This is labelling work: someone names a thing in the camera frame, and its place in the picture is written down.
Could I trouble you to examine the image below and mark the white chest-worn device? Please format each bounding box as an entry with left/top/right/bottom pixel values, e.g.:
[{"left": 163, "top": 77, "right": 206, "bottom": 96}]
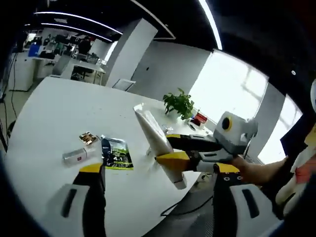
[{"left": 310, "top": 79, "right": 316, "bottom": 113}]

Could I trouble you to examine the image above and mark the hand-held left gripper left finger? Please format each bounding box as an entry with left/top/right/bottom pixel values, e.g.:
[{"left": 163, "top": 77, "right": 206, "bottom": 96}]
[{"left": 46, "top": 162, "right": 107, "bottom": 237}]

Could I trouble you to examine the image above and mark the dark green skincare sachet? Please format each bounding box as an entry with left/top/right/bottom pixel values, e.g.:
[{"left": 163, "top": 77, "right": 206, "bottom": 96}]
[{"left": 100, "top": 134, "right": 134, "bottom": 171}]

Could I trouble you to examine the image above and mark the long white office counter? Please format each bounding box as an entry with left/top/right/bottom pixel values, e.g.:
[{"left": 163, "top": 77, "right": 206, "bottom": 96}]
[{"left": 11, "top": 56, "right": 35, "bottom": 92}]

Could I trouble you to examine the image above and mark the white skincare tube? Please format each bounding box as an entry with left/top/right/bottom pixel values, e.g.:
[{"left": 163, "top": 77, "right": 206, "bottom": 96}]
[{"left": 133, "top": 103, "right": 187, "bottom": 190}]

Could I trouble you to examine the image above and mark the blue box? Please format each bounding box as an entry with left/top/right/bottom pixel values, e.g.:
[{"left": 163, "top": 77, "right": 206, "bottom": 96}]
[{"left": 28, "top": 44, "right": 40, "bottom": 58}]

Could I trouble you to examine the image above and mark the small skincare bottle red label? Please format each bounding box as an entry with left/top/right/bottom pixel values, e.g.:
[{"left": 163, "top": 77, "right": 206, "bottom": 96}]
[{"left": 62, "top": 147, "right": 96, "bottom": 168}]

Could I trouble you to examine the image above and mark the linear ceiling light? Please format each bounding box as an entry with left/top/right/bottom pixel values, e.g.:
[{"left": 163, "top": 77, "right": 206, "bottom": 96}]
[
  {"left": 33, "top": 11, "right": 123, "bottom": 35},
  {"left": 40, "top": 22, "right": 111, "bottom": 41}
]

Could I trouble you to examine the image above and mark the gold skincare sachet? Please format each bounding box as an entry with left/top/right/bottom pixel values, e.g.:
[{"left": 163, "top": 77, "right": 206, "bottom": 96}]
[{"left": 79, "top": 132, "right": 97, "bottom": 146}]

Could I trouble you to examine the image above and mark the potted green plant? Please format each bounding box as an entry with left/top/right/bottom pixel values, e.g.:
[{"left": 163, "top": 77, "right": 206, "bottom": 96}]
[{"left": 162, "top": 88, "right": 196, "bottom": 120}]

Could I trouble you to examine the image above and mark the curved ceiling light strip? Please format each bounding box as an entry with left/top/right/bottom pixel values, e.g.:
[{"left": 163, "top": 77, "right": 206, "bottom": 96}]
[{"left": 198, "top": 0, "right": 223, "bottom": 50}]

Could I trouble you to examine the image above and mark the person's right hand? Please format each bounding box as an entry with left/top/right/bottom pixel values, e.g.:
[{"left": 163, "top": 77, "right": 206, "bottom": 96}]
[{"left": 232, "top": 156, "right": 262, "bottom": 186}]

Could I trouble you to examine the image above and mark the black cable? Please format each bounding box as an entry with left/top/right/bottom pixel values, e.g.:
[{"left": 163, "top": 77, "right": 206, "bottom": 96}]
[{"left": 160, "top": 195, "right": 215, "bottom": 217}]

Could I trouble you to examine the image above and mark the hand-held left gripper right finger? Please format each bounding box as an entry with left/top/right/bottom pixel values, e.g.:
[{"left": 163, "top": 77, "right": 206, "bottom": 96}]
[{"left": 212, "top": 162, "right": 278, "bottom": 237}]

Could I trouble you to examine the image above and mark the white office table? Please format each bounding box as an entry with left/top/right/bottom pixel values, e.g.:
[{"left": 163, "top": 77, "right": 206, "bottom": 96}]
[{"left": 61, "top": 60, "right": 107, "bottom": 86}]

